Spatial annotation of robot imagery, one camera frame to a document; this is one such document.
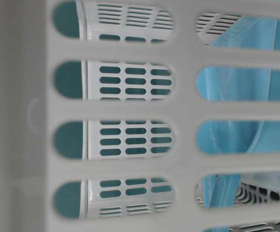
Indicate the white plastic shopping basket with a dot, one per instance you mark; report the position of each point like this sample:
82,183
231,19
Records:
31,110

